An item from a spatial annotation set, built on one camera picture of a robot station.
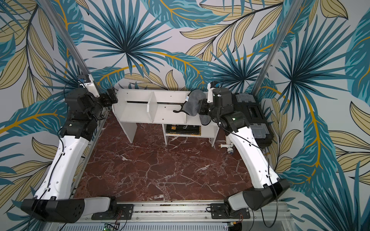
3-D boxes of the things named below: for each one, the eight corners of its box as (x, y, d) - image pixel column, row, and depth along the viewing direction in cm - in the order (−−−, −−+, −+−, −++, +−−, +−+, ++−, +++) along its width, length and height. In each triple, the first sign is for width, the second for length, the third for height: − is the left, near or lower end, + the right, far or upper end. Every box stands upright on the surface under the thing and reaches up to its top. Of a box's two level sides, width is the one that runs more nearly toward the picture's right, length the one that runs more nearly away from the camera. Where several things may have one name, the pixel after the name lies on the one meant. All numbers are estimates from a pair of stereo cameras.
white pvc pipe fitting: (221, 153, 97) (222, 151, 94) (220, 145, 100) (221, 143, 98) (233, 153, 97) (234, 151, 95) (231, 145, 101) (233, 143, 98)
